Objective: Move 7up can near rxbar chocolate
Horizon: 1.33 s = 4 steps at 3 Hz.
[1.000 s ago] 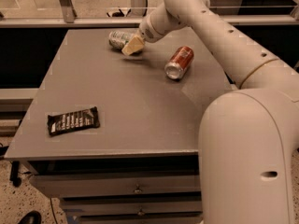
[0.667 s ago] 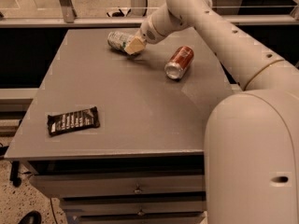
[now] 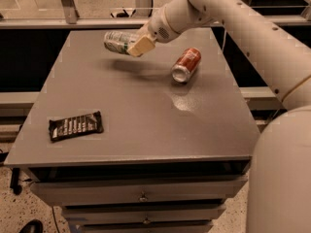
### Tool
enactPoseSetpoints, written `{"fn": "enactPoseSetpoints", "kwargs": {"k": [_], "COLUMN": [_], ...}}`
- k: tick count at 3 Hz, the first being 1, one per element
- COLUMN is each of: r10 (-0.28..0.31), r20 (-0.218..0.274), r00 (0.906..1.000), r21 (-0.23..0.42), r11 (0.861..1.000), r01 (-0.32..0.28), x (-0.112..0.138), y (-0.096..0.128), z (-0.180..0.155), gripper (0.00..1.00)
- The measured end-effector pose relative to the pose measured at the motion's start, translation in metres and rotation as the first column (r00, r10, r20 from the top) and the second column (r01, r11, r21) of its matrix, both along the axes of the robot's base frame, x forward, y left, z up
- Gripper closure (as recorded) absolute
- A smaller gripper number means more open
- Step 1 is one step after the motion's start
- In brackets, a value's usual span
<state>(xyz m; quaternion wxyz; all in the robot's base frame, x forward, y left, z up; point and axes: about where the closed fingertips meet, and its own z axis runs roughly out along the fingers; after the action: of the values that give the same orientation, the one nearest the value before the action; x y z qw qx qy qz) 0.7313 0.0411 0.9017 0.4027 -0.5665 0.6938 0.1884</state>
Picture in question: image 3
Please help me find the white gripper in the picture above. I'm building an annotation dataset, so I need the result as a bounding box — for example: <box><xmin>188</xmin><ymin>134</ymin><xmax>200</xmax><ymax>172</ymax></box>
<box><xmin>127</xmin><ymin>7</ymin><xmax>180</xmax><ymax>57</ymax></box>

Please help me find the green white 7up can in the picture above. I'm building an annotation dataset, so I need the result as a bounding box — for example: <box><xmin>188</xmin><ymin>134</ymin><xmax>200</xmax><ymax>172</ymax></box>
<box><xmin>103</xmin><ymin>31</ymin><xmax>139</xmax><ymax>54</ymax></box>

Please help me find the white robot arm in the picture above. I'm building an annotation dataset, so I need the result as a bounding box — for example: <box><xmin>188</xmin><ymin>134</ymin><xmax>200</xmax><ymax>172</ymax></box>
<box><xmin>128</xmin><ymin>0</ymin><xmax>311</xmax><ymax>233</ymax></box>

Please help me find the red orange soda can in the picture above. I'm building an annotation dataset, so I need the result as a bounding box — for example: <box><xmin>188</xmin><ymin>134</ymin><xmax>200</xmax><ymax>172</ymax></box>
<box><xmin>171</xmin><ymin>48</ymin><xmax>201</xmax><ymax>83</ymax></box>

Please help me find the black rxbar chocolate wrapper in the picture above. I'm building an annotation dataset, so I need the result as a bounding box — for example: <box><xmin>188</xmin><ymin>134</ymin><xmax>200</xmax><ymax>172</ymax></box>
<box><xmin>49</xmin><ymin>111</ymin><xmax>104</xmax><ymax>142</ymax></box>

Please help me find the grey metal railing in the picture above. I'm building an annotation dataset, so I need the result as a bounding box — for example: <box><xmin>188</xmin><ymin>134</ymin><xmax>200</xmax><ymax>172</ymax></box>
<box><xmin>0</xmin><ymin>0</ymin><xmax>311</xmax><ymax>30</ymax></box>

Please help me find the grey drawer cabinet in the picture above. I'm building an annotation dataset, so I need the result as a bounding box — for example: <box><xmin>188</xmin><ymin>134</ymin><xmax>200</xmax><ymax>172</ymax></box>
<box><xmin>6</xmin><ymin>28</ymin><xmax>259</xmax><ymax>233</ymax></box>

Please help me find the black shoe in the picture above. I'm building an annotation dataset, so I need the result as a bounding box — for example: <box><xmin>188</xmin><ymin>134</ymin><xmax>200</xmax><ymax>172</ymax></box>
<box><xmin>18</xmin><ymin>219</ymin><xmax>43</xmax><ymax>233</ymax></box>

